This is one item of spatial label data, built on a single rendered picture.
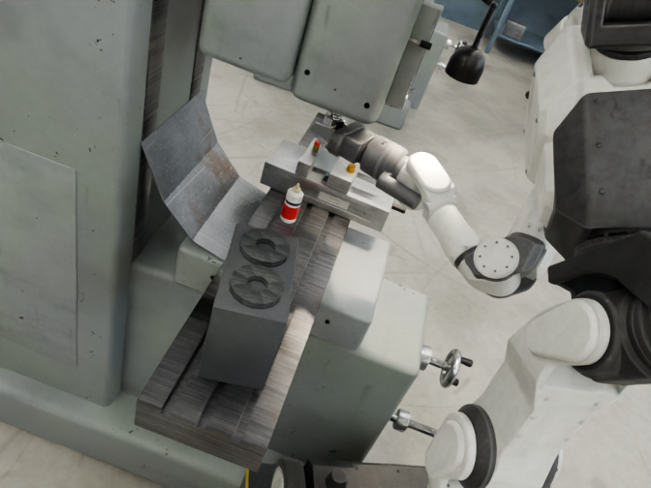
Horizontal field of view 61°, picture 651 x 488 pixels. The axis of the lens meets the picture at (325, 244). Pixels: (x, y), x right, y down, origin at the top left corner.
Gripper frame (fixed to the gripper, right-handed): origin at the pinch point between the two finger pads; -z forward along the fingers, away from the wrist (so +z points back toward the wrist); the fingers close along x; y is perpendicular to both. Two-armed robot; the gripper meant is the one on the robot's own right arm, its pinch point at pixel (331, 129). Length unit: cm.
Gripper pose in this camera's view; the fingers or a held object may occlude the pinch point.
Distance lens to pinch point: 125.8
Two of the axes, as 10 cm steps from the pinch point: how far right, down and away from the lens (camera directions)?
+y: -2.7, 7.5, 6.1
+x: -5.5, 4.0, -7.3
